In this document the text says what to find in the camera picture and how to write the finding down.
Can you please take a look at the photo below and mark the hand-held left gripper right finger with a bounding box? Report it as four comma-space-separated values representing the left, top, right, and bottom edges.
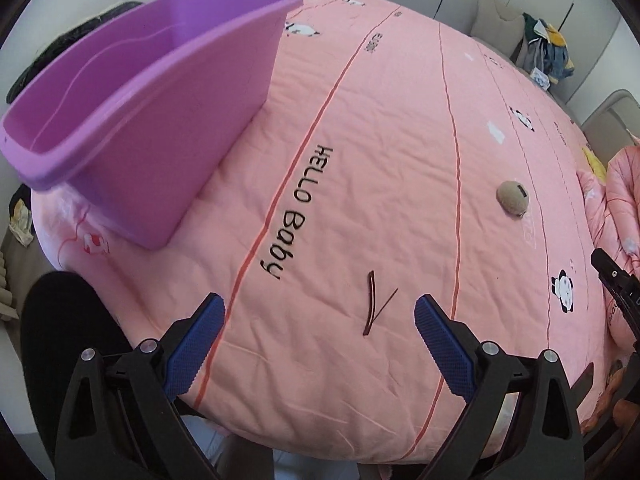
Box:
414, 294, 586, 480

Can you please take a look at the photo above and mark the beige cushion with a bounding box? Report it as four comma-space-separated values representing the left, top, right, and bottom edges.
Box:
472, 0, 526, 56

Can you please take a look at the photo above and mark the beige chair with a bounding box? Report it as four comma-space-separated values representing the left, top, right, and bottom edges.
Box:
580, 89, 640, 151

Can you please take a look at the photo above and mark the dark cloth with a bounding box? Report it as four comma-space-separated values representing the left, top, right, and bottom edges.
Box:
7, 15, 121, 106

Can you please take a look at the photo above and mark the purple plastic bin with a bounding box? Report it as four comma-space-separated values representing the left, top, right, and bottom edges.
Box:
0, 0, 304, 251

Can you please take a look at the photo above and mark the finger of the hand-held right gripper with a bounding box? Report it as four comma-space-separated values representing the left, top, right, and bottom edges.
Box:
590, 248, 640, 341

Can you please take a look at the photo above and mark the grey pebble-shaped coin pouch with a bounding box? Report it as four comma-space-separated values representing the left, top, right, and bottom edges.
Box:
496, 180, 532, 218

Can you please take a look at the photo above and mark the brown snap hair clip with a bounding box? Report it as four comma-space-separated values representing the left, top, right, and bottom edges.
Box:
361, 271, 399, 336

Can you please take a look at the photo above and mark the pile of clothes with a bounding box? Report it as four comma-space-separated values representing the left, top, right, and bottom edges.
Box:
520, 12, 576, 81

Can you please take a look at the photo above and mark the pink quilt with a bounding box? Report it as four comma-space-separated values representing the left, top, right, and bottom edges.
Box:
575, 147, 640, 351

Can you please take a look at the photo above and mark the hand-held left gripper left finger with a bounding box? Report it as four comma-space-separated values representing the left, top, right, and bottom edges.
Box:
54, 292, 241, 480

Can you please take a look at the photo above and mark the pink printed blanket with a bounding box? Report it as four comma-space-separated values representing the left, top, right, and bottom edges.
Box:
30, 0, 640, 451

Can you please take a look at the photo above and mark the white crumpled cloth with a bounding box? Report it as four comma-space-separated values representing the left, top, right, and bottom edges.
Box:
10, 199, 33, 246

